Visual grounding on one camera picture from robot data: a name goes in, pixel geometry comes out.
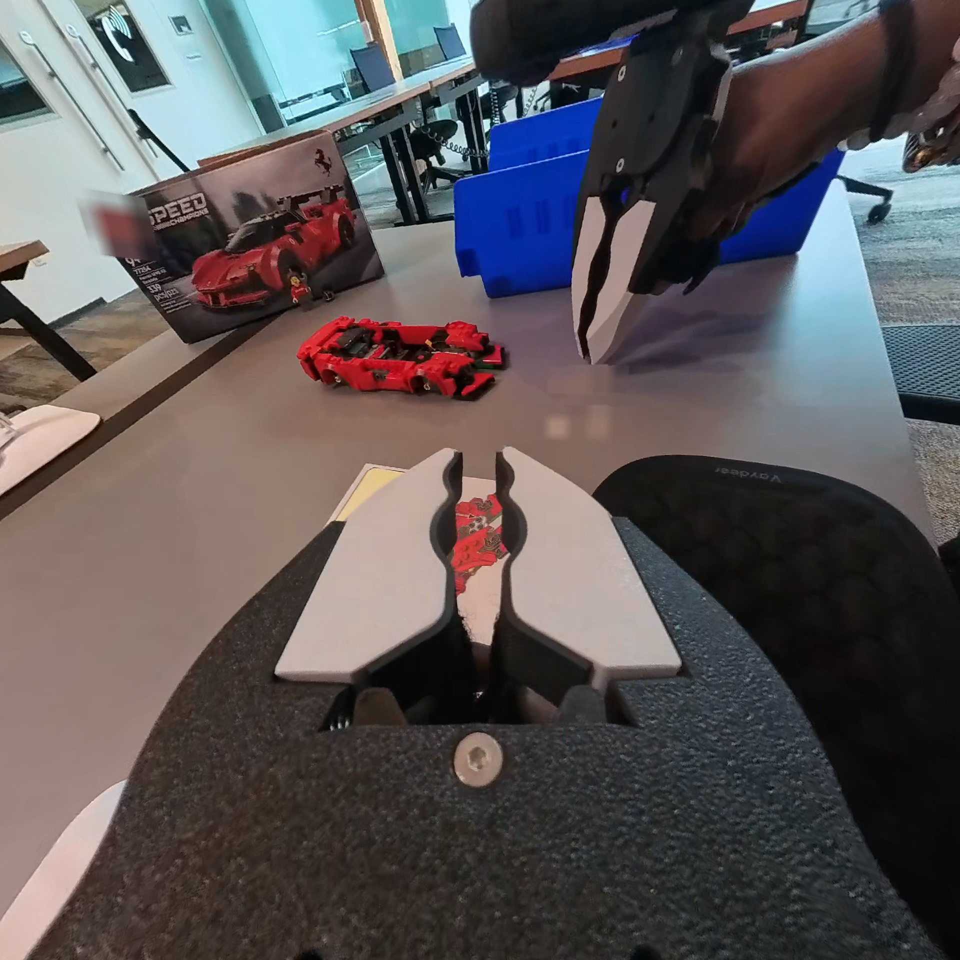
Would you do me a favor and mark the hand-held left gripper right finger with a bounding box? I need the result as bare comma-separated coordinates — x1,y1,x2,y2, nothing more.
495,446,685,687

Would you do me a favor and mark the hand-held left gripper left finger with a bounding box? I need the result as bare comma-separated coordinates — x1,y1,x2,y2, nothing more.
274,447,460,685

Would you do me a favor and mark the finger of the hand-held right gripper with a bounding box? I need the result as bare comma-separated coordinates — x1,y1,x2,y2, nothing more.
583,201,663,367
570,195,624,360

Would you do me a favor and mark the person's right hand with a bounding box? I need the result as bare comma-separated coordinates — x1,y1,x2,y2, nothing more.
673,11,895,250

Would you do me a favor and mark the blue plastic bin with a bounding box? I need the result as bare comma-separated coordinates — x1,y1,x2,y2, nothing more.
453,146,801,300
487,96,847,220

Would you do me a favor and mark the building instruction booklet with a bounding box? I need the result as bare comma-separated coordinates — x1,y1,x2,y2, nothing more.
327,463,522,646

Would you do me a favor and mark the red brick toy car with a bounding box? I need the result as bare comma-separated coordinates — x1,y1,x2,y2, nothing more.
297,316,506,400

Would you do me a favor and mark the office chair wheeled base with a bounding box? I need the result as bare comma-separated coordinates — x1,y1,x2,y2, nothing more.
836,174,895,225

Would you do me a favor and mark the black wristband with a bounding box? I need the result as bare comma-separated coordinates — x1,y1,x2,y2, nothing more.
868,0,919,145

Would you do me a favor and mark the blue office chair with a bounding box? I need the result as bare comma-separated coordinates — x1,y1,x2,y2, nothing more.
348,45,396,97

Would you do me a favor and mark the black mesh office chair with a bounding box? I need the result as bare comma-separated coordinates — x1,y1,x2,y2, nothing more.
881,324,960,426

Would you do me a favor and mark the toy car cardboard box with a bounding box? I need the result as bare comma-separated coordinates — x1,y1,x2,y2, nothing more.
112,129,386,345

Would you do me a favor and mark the white flat stand base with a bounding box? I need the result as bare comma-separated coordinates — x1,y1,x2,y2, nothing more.
0,405,102,498

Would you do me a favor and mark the white rounded plate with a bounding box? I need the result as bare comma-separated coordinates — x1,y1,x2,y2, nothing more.
0,780,129,960

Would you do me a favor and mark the wooden side desk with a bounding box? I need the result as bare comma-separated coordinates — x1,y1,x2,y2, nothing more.
0,240,99,384

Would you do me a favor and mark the black coiled cable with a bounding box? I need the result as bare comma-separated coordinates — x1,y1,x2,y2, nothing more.
418,120,490,160

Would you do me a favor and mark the beaded bracelet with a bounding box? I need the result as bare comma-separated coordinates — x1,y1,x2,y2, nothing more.
836,75,960,175

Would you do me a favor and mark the phone icon wall sign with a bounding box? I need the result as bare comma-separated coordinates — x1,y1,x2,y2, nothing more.
75,0,172,95

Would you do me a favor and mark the long metal door handle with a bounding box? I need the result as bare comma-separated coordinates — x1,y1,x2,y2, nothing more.
22,41,126,172

